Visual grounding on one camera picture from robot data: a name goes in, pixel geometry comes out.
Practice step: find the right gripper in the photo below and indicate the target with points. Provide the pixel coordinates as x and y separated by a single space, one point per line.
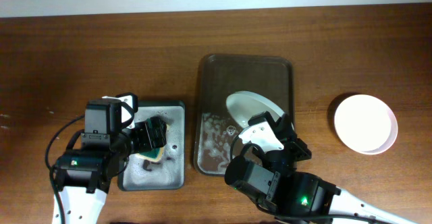
296 146

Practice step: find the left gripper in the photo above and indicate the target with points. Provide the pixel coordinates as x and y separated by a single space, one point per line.
154 133

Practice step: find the green yellow sponge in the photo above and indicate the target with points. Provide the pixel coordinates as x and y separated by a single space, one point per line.
152 154

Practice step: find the pale green plate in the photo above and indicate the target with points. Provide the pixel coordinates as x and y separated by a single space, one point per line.
244 105

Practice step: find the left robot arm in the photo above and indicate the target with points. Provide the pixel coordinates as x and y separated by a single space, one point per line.
81 176

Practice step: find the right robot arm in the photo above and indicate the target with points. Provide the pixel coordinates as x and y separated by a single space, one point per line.
265 171

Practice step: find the small grey metal tray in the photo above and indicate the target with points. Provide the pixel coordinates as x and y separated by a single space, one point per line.
168 171

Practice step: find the large brown serving tray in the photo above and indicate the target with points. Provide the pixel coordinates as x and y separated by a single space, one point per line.
220 76

